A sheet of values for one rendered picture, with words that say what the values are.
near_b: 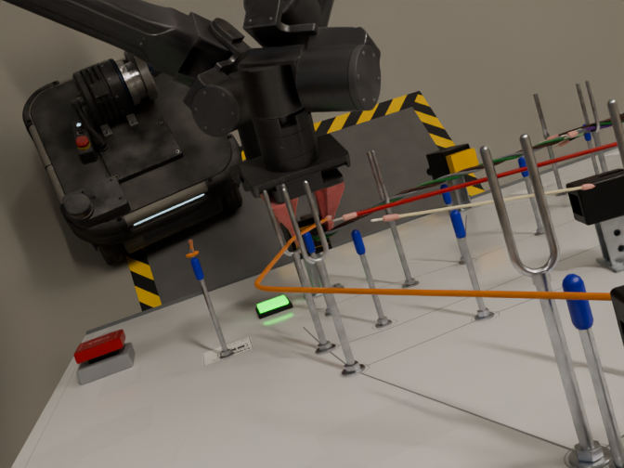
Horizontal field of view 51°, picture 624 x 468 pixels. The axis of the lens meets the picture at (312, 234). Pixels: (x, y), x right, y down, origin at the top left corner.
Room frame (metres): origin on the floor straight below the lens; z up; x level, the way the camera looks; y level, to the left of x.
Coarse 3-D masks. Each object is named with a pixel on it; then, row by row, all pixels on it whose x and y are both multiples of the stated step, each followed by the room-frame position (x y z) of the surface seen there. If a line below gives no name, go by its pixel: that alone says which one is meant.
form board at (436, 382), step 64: (512, 192) 0.59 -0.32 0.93; (384, 256) 0.41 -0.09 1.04; (448, 256) 0.35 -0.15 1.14; (576, 256) 0.28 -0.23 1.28; (128, 320) 0.39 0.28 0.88; (192, 320) 0.33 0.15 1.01; (256, 320) 0.29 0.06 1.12; (320, 320) 0.25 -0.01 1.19; (448, 320) 0.21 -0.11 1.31; (512, 320) 0.19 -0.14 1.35; (64, 384) 0.22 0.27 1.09; (128, 384) 0.20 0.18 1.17; (192, 384) 0.18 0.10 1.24; (256, 384) 0.16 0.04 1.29; (320, 384) 0.15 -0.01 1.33; (384, 384) 0.13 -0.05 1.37; (448, 384) 0.13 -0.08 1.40; (512, 384) 0.12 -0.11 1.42; (64, 448) 0.12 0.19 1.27; (128, 448) 0.11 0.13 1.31; (192, 448) 0.10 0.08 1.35; (256, 448) 0.09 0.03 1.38; (320, 448) 0.08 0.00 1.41; (384, 448) 0.08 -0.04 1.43; (448, 448) 0.07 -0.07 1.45; (512, 448) 0.07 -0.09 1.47
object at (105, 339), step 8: (104, 336) 0.27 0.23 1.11; (112, 336) 0.27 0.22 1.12; (120, 336) 0.26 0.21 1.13; (80, 344) 0.26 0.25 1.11; (88, 344) 0.26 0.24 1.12; (96, 344) 0.25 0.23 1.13; (104, 344) 0.25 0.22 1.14; (112, 344) 0.25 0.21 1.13; (120, 344) 0.25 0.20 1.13; (80, 352) 0.24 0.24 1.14; (88, 352) 0.24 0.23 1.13; (96, 352) 0.24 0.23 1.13; (104, 352) 0.24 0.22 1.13; (112, 352) 0.25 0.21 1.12; (80, 360) 0.24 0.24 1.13; (88, 360) 0.24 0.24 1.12; (96, 360) 0.24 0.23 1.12
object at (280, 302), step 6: (270, 300) 0.32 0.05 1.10; (276, 300) 0.32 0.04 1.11; (282, 300) 0.31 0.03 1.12; (288, 300) 0.32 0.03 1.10; (258, 306) 0.31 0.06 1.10; (264, 306) 0.30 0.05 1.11; (270, 306) 0.30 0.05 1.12; (276, 306) 0.30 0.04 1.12; (282, 306) 0.30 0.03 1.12; (288, 306) 0.30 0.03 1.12; (258, 312) 0.30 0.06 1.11; (264, 312) 0.30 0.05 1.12; (270, 312) 0.30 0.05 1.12; (276, 312) 0.30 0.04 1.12
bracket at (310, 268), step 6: (306, 264) 0.35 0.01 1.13; (312, 264) 0.36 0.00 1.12; (306, 270) 0.35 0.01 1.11; (312, 270) 0.35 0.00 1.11; (312, 276) 0.34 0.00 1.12; (312, 282) 0.33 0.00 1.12; (318, 282) 0.34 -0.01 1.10; (330, 282) 0.33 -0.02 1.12; (312, 294) 0.32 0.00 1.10; (318, 294) 0.32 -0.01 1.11
